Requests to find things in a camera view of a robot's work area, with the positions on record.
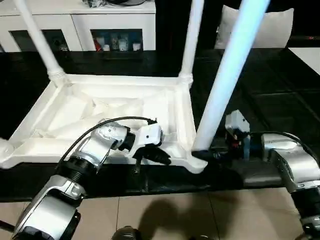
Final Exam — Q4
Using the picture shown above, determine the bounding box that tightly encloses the white plastic table top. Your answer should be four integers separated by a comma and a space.
0, 73, 210, 175

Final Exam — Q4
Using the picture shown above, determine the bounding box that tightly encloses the black work mat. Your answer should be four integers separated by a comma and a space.
0, 48, 320, 204

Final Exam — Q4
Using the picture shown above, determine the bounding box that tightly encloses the dark robot left foot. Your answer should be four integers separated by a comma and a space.
111, 225, 144, 240

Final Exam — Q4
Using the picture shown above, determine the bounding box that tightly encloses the white flat board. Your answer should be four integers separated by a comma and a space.
286, 47, 320, 70

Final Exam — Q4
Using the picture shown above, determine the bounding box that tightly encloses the grey cushion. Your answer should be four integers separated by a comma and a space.
214, 4, 295, 50

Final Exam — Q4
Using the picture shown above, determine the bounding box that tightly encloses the black box with gold label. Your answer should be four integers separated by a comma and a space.
154, 0, 226, 53

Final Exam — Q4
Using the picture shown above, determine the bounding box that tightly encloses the dark round device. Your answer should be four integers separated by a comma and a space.
111, 0, 149, 6

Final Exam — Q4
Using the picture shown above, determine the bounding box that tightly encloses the black metal support bar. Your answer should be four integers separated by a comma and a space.
0, 219, 16, 233

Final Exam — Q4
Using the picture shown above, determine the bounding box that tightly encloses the white glass-door cabinet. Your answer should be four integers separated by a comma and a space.
0, 0, 158, 54

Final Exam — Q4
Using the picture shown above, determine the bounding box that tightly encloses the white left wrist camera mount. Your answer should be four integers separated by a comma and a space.
126, 123, 164, 160

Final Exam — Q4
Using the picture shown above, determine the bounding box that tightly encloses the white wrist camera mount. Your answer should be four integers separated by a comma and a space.
224, 109, 251, 161
126, 123, 164, 160

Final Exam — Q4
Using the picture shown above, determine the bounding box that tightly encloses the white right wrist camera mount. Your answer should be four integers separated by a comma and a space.
224, 109, 251, 161

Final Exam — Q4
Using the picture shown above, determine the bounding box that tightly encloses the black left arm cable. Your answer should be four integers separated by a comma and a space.
58, 115, 158, 166

